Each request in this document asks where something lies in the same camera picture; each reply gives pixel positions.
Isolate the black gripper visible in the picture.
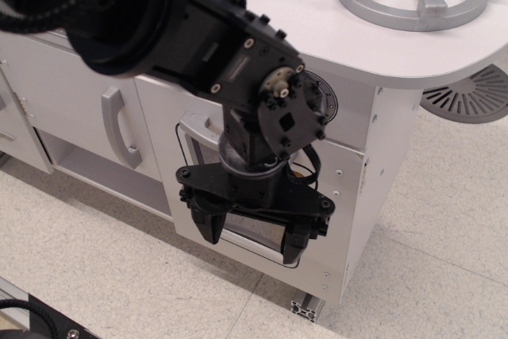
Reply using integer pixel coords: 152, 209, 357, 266
176, 158, 335, 264

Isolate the grey oven door handle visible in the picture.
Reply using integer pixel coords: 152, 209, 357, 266
179, 110, 221, 149

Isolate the white oven door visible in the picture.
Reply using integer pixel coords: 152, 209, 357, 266
135, 76, 364, 303

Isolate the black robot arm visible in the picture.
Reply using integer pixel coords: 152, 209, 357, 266
1, 0, 334, 264

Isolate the grey right oven knob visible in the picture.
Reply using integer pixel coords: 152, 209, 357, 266
302, 71, 338, 125

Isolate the aluminium extrusion foot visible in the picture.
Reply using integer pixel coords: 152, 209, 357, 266
291, 291, 325, 323

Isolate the white cupboard door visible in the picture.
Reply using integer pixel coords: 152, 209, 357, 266
1, 33, 160, 180

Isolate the white toy kitchen cabinet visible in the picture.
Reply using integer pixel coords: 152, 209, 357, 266
1, 0, 507, 300

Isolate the grey floor drain grate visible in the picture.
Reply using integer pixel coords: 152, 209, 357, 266
421, 64, 507, 124

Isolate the grey cupboard door handle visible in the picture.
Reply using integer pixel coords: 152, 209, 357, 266
101, 87, 142, 170

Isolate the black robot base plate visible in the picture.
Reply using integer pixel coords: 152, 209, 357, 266
29, 295, 99, 339

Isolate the aluminium rail on floor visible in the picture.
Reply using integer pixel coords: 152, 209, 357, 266
0, 275, 33, 332

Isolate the black cable on base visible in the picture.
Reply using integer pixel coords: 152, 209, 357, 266
0, 297, 60, 339

